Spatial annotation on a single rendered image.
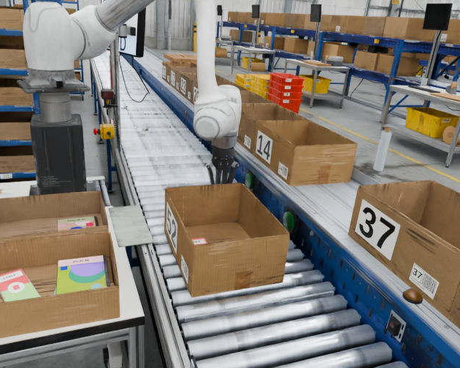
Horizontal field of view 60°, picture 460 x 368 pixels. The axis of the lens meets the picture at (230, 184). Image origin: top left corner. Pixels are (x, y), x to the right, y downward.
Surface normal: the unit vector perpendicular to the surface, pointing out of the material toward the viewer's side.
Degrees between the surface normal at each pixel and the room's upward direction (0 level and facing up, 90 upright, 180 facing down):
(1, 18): 91
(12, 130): 90
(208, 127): 99
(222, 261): 90
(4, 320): 91
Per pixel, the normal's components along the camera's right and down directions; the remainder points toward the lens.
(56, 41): 0.68, 0.29
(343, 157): 0.34, 0.39
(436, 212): -0.94, 0.06
